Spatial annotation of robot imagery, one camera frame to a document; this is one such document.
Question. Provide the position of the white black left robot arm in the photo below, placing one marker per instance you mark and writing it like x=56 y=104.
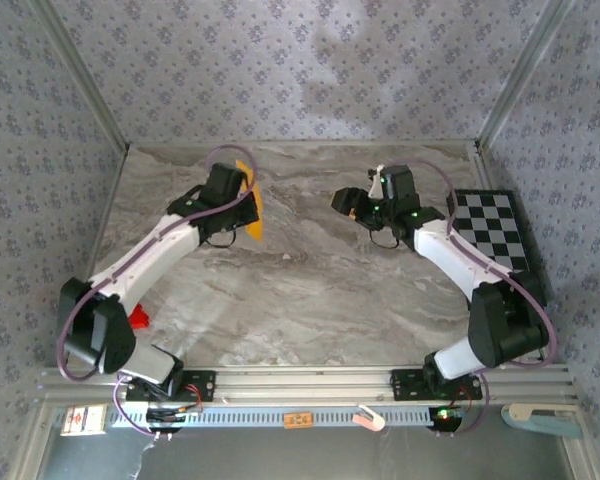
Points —
x=145 y=260

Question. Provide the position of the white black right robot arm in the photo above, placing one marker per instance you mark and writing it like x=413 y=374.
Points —
x=450 y=250

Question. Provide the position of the black grey checkerboard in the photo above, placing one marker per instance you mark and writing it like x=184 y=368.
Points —
x=500 y=235

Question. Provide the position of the large red block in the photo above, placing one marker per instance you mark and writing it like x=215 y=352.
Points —
x=140 y=317

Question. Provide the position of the pink white clip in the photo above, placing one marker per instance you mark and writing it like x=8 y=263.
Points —
x=369 y=419

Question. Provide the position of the orange tag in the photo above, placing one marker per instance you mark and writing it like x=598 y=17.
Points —
x=298 y=420

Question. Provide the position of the white card with red print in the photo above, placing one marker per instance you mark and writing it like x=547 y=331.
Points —
x=84 y=419

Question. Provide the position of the teal beige tool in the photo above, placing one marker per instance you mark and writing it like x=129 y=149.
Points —
x=545 y=422

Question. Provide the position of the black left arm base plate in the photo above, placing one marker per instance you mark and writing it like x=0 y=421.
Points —
x=205 y=385

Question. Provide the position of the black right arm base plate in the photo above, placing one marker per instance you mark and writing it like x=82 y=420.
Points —
x=402 y=385

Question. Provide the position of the aluminium mounting rail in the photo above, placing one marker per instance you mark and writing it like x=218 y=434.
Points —
x=300 y=385

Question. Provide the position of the aluminium frame post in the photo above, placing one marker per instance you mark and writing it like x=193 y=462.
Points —
x=522 y=75
x=80 y=75

